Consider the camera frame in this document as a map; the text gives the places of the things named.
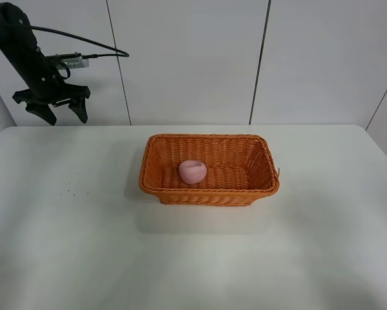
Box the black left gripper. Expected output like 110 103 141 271
12 49 90 126

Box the pink peach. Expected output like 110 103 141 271
178 160 207 185

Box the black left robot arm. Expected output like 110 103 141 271
0 3 90 125

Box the orange wicker basket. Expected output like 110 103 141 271
139 134 280 207

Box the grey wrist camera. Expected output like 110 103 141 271
46 53 90 70

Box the black camera cable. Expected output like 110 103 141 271
30 25 131 79

